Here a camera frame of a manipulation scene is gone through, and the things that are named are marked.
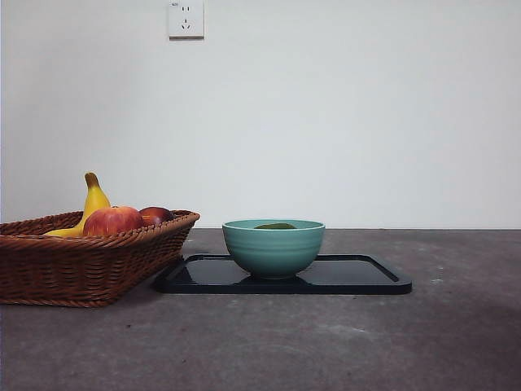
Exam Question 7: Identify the teal ribbed bowl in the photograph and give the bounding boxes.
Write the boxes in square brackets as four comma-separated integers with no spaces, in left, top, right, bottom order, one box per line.
[221,218,326,280]

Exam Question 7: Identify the dark red peach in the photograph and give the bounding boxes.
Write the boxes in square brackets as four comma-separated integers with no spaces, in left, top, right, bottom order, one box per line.
[138,206,176,226]

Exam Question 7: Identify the black rectangular tray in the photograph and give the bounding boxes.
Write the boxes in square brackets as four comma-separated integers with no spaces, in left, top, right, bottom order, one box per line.
[152,253,414,295]

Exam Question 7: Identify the red yellow apple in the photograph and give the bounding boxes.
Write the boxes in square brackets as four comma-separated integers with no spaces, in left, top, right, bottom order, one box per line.
[82,205,144,236]

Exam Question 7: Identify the yellow banana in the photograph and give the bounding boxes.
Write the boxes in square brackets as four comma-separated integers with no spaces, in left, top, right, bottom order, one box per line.
[43,172,112,238]

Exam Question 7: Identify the brown wicker basket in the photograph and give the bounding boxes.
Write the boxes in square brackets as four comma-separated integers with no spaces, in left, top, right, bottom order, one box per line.
[0,209,201,308]

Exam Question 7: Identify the white wall socket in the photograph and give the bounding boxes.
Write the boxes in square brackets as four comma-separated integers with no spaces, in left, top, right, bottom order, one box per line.
[169,0,205,40]

